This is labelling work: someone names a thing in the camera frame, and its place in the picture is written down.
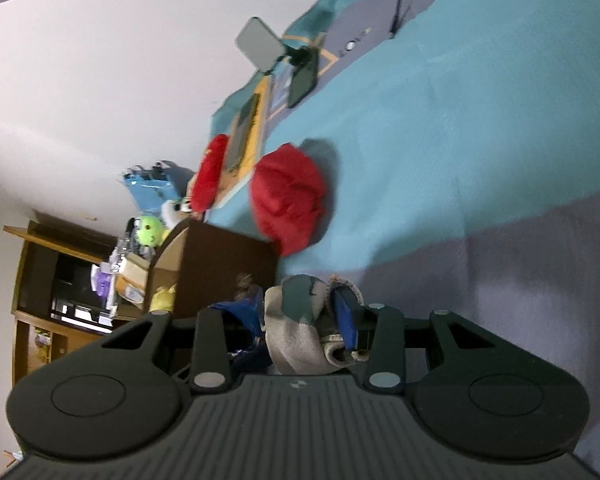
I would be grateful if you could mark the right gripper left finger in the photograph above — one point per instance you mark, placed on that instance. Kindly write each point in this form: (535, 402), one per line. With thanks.
(224, 331)

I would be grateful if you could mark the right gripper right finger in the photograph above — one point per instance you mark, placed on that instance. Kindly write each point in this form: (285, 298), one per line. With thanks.
(375, 331)

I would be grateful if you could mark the grey camouflage cloth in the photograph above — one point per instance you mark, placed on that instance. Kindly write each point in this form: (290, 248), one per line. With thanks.
(300, 326)

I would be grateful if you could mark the yellow towel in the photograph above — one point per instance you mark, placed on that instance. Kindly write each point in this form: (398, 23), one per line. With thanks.
(163, 299)

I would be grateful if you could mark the brown cardboard box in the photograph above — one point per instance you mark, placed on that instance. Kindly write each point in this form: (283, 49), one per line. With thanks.
(206, 264)

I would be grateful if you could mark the red cloth bundle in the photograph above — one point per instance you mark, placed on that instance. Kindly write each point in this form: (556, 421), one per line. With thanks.
(286, 193)

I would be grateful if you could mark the small yellow cardboard box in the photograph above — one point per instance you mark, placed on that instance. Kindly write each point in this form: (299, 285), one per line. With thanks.
(131, 279)

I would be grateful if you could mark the green frog plush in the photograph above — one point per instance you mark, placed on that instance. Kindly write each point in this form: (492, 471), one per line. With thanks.
(150, 231)

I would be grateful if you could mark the small white dog plush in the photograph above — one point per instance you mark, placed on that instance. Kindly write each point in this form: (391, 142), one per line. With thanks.
(173, 212)

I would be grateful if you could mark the wooden cabinet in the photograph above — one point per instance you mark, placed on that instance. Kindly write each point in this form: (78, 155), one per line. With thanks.
(55, 309)

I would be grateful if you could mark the red long plush pillow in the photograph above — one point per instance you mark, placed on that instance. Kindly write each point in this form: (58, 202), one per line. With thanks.
(204, 185)

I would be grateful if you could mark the yellow book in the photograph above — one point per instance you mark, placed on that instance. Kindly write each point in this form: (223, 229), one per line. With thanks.
(233, 181)

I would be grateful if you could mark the blue striped bed sheet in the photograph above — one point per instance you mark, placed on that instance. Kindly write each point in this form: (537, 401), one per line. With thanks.
(460, 143)

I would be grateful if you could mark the dark smartphone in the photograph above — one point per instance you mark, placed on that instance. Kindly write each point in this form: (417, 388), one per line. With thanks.
(243, 122)

